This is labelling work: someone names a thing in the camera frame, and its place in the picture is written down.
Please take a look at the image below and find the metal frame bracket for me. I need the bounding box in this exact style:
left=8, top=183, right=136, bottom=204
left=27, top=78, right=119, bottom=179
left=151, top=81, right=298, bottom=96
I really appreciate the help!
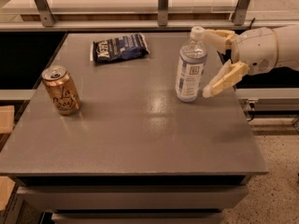
left=34, top=0, right=55, bottom=27
left=232, top=0, right=250, bottom=26
left=158, top=0, right=168, bottom=26

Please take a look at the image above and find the tan cardboard box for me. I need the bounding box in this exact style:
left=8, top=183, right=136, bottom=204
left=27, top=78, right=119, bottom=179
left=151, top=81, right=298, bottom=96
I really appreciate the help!
left=0, top=105, right=15, bottom=133

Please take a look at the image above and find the right metal frame bracket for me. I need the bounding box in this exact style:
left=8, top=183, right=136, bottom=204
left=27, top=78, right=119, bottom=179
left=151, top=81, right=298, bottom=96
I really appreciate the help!
left=232, top=0, right=250, bottom=26

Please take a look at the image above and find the clear plastic water bottle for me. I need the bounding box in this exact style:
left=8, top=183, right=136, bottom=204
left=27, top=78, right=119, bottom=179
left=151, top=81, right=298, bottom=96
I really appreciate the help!
left=176, top=26, right=207, bottom=102

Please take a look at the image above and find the blue chip bag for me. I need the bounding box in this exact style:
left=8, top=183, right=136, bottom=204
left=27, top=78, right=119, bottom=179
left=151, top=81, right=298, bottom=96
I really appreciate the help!
left=90, top=33, right=150, bottom=63

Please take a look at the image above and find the lower grey drawer front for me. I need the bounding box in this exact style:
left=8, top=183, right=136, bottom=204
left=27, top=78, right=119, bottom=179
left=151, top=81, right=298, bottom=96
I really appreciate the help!
left=51, top=213, right=223, bottom=224

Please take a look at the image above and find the middle metal frame bracket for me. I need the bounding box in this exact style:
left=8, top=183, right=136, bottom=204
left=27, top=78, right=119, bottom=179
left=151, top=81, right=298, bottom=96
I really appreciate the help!
left=158, top=0, right=168, bottom=26

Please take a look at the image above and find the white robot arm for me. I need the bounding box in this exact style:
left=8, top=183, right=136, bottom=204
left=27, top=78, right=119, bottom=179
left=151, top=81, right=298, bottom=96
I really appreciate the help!
left=203, top=25, right=299, bottom=98

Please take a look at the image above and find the gold LaCroix soda can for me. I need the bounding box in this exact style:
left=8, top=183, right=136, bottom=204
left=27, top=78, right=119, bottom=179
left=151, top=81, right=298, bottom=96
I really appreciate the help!
left=42, top=65, right=80, bottom=116

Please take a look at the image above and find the grey cabinet drawer front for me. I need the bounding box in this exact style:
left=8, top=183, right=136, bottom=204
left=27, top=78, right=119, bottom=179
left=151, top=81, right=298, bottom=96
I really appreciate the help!
left=18, top=186, right=249, bottom=211

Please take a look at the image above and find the left metal frame bracket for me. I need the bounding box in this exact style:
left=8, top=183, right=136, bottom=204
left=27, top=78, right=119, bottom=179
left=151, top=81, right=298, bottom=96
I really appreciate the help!
left=34, top=0, right=55, bottom=27

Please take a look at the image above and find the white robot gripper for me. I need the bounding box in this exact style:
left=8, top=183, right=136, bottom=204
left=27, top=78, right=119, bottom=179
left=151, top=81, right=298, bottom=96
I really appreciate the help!
left=203, top=27, right=278, bottom=98

